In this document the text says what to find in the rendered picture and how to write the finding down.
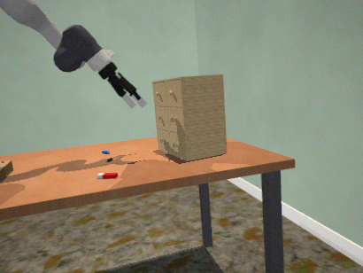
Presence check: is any wooden drawer front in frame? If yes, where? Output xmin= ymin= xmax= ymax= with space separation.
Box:
xmin=166 ymin=80 xmax=182 ymax=105
xmin=155 ymin=106 xmax=169 ymax=129
xmin=153 ymin=82 xmax=166 ymax=105
xmin=170 ymin=131 xmax=186 ymax=159
xmin=157 ymin=129 xmax=171 ymax=153
xmin=167 ymin=106 xmax=184 ymax=133

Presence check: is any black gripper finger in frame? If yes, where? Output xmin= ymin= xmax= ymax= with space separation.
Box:
xmin=107 ymin=79 xmax=135 ymax=108
xmin=112 ymin=73 xmax=147 ymax=108

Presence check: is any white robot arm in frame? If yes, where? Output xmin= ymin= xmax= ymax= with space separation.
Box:
xmin=0 ymin=0 xmax=114 ymax=73

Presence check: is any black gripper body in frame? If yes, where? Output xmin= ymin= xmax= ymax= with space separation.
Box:
xmin=98 ymin=62 xmax=120 ymax=83

